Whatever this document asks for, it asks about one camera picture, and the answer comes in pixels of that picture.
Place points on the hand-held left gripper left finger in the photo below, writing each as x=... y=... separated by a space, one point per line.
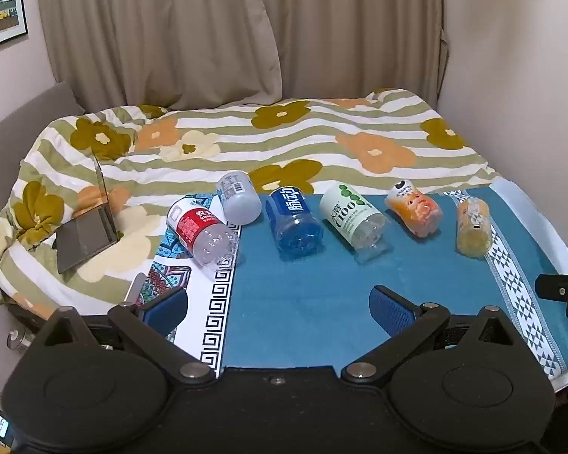
x=168 y=306

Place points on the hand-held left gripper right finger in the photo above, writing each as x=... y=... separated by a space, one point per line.
x=389 y=310

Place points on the orange cartoon print bottle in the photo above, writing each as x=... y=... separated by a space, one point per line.
x=414 y=208

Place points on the green dotted label bottle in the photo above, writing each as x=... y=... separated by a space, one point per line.
x=348 y=213

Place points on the blue plastic bottle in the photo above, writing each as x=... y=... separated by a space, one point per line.
x=291 y=215

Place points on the beige curtain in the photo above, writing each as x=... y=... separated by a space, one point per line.
x=170 y=33

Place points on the silver metal bar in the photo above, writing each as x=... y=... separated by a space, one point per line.
x=135 y=288

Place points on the grey open laptop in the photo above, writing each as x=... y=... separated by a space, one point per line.
x=83 y=240

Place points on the grey sofa back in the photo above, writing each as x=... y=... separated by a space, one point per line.
x=23 y=113

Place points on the grey label clear bottle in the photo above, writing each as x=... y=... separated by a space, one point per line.
x=239 y=198

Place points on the flowered striped blanket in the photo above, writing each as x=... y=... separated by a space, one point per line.
x=322 y=151

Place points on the small black screen device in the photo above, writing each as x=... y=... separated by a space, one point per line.
x=0 y=426

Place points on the yellow juice bottle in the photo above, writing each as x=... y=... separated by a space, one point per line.
x=473 y=224

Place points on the blue patterned table cloth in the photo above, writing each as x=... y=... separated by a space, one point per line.
x=312 y=293

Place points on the red label clear bottle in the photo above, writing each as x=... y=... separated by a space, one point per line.
x=196 y=227

